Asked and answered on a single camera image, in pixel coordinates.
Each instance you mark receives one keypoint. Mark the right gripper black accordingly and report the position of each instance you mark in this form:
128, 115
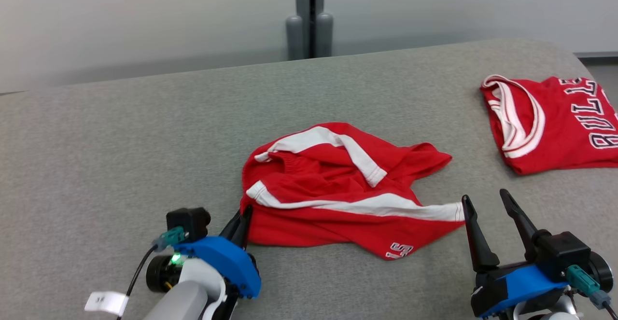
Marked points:
488, 293

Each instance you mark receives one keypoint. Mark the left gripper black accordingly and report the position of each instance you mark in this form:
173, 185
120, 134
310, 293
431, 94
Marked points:
159, 274

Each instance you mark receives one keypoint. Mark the red shorts with white stripes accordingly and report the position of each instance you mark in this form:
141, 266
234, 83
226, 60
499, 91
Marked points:
318, 185

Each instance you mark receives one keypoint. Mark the red jersey with white trim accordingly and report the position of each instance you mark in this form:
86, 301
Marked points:
555, 127

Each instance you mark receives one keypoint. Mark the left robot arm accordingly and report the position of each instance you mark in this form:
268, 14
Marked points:
183, 300

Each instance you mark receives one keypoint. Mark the right blue camera mount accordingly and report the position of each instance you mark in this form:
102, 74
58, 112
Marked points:
528, 286

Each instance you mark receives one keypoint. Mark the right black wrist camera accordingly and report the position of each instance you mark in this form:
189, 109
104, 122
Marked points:
562, 255

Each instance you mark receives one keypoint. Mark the grey cylindrical post bumper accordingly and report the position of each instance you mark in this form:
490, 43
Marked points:
324, 35
294, 37

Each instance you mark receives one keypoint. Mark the grey metal wall post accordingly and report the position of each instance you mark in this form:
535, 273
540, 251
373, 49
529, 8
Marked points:
310, 1

